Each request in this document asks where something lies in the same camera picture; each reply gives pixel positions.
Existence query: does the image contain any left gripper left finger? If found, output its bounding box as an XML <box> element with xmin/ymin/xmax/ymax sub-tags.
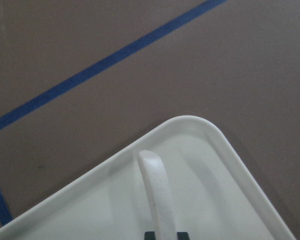
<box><xmin>144</xmin><ymin>231</ymin><xmax>156</xmax><ymax>240</ymax></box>

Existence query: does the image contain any white ceramic soup spoon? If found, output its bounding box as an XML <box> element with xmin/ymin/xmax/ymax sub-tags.
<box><xmin>137</xmin><ymin>150</ymin><xmax>178</xmax><ymax>240</ymax></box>

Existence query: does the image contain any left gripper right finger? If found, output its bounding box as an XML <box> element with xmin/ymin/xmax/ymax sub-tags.
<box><xmin>177</xmin><ymin>232</ymin><xmax>189</xmax><ymax>240</ymax></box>

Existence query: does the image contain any white bear tray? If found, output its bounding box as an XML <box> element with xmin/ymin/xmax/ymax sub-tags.
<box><xmin>0</xmin><ymin>115</ymin><xmax>294</xmax><ymax>240</ymax></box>

